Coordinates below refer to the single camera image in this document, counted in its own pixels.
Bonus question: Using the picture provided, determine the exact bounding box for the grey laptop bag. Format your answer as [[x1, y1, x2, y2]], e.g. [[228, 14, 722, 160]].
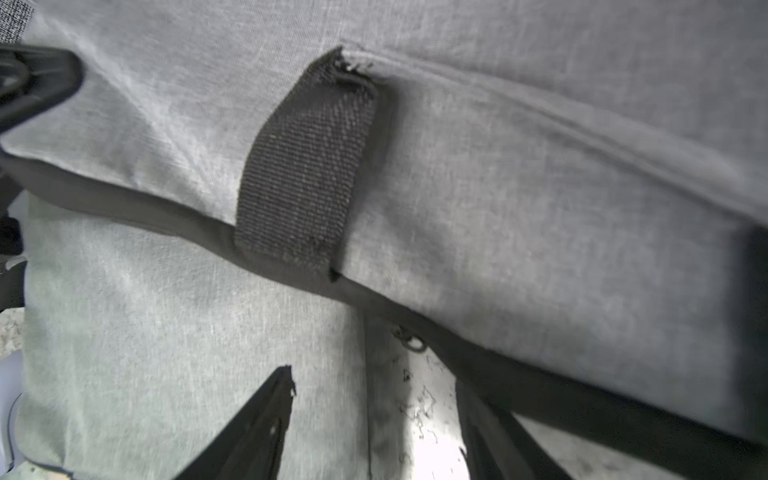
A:
[[16, 198, 369, 479], [1, 1, 767, 479]]

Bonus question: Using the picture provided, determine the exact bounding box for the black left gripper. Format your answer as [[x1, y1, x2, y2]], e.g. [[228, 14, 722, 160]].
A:
[[1, 43, 84, 133]]

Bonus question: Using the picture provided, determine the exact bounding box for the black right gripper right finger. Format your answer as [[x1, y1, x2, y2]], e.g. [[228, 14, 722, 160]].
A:
[[455, 381, 570, 480]]

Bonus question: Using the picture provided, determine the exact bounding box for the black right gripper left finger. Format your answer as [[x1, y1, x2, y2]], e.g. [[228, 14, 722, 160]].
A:
[[176, 365, 295, 480]]

